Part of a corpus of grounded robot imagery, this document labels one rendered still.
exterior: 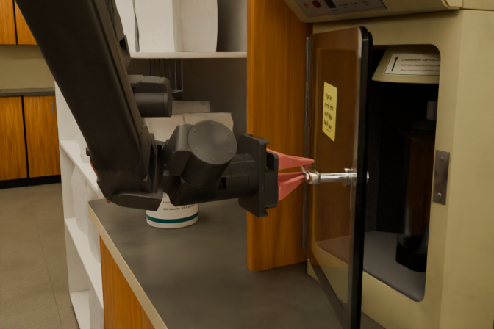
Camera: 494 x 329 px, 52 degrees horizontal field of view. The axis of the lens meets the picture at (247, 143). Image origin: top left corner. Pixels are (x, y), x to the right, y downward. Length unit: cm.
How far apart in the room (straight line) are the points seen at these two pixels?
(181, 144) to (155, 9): 129
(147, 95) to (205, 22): 110
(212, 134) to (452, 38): 32
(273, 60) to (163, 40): 92
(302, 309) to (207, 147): 42
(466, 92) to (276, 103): 38
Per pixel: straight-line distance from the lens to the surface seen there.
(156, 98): 87
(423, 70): 76
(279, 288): 94
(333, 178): 65
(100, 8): 41
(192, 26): 195
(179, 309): 88
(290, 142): 96
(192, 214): 125
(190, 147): 54
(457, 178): 70
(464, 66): 68
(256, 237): 98
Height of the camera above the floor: 136
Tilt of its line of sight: 10 degrees down
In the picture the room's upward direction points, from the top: straight up
